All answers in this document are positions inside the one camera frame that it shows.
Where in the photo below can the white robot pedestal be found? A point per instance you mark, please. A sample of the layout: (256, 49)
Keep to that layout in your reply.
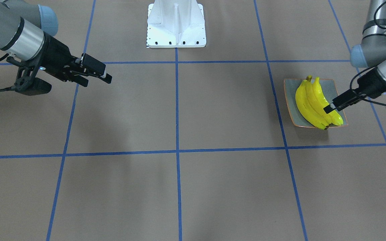
(175, 24)

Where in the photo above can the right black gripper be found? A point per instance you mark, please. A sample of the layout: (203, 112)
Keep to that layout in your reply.
(56, 52)

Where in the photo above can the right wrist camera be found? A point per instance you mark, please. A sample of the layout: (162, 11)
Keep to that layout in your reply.
(26, 82)

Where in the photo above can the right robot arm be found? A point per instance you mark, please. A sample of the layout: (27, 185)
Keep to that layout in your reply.
(27, 36)

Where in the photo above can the greenish yellow banana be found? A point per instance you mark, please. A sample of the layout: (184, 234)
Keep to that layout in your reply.
(333, 117)

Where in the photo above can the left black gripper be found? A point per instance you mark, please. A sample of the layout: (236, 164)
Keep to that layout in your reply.
(374, 84)

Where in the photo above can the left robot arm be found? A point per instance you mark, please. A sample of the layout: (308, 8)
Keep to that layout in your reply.
(370, 55)

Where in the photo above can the grey square plate orange rim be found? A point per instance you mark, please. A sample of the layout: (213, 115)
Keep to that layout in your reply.
(290, 87)

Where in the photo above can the yellow banana brown tip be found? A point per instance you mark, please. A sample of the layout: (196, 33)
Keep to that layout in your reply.
(306, 109)

